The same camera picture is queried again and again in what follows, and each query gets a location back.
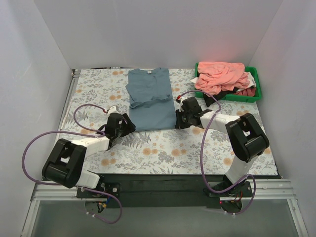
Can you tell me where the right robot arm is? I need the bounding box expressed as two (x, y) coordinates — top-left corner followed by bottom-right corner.
(175, 95), (270, 196)

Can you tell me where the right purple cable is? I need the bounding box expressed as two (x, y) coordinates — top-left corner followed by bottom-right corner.
(176, 90), (257, 219)

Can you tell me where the green plastic bin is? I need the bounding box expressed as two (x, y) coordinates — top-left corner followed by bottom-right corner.
(192, 62), (261, 105)

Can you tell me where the purple cable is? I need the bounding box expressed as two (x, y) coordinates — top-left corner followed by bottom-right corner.
(21, 103), (123, 225)
(176, 90), (257, 219)

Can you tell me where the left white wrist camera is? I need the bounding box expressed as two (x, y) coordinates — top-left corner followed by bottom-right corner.
(103, 105), (119, 115)

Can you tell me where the aluminium rail frame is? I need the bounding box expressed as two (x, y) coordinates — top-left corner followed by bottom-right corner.
(21, 69), (309, 237)

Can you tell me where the dark red t shirt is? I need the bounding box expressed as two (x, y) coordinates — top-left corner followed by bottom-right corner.
(235, 87), (256, 97)

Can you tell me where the black t shirt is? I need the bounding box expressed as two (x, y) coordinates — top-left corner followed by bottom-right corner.
(203, 87), (238, 107)

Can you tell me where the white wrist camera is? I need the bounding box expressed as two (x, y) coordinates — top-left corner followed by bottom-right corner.
(103, 105), (119, 115)
(175, 96), (188, 112)

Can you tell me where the blue-grey t shirt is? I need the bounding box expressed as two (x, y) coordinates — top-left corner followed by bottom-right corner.
(126, 68), (176, 131)

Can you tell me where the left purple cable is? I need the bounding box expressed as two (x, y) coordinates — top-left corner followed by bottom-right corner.
(21, 103), (123, 225)

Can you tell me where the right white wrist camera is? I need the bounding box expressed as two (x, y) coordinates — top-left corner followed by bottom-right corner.
(175, 96), (188, 112)

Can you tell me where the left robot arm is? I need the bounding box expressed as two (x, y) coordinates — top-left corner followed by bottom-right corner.
(42, 113), (136, 198)

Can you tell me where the pink t shirt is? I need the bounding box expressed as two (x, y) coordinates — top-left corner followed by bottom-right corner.
(195, 62), (250, 95)

